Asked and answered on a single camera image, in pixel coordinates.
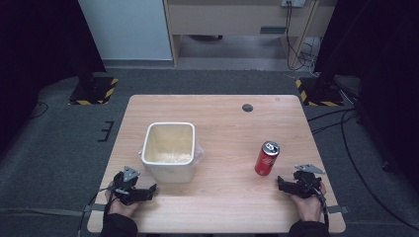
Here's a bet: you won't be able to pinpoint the red drink can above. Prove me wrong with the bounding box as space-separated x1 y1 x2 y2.
254 140 282 177

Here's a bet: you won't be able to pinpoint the thin black floor cable loop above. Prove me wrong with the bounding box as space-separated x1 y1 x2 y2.
29 101 49 120

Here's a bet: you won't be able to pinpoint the hand-held gripper cable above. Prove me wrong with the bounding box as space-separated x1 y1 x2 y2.
312 184 331 229
77 186 117 237

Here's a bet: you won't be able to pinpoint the person's right hand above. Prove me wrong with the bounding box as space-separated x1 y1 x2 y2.
289 182 328 223

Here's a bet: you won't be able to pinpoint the long black floor cable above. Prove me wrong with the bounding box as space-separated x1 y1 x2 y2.
339 108 419 232

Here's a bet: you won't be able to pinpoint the grey power strip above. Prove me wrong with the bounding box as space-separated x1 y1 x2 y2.
280 0 306 9

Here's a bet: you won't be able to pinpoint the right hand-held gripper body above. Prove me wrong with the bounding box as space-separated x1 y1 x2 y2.
292 163 326 199

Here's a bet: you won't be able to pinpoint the right hand-held gripper cable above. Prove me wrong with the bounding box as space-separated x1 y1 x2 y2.
312 184 331 229

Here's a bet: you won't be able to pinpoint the black cables under desk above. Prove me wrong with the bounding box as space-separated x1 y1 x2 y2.
285 0 321 71

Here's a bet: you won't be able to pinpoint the left hand-held gripper cable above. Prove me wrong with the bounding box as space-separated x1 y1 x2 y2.
77 186 117 237

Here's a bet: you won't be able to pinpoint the person's left hand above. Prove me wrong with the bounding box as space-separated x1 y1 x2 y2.
104 190 140 219

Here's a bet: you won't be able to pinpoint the grey table strap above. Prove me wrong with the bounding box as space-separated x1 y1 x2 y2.
82 202 107 213
327 204 350 215

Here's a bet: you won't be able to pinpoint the black stand base striped edge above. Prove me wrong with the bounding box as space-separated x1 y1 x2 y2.
67 76 120 107
294 77 345 108

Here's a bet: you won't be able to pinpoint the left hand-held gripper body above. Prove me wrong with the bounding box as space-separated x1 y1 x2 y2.
113 165 146 206

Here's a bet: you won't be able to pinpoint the white square bin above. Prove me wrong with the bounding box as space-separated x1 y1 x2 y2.
140 121 197 185

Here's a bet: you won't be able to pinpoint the clear plastic bin liner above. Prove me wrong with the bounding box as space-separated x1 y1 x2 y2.
137 137 206 166

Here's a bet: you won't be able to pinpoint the black curtain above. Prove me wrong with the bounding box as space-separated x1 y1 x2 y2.
313 0 419 192
0 0 107 156

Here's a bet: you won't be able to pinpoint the black floor cable pair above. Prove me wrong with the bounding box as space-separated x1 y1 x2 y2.
306 107 359 135

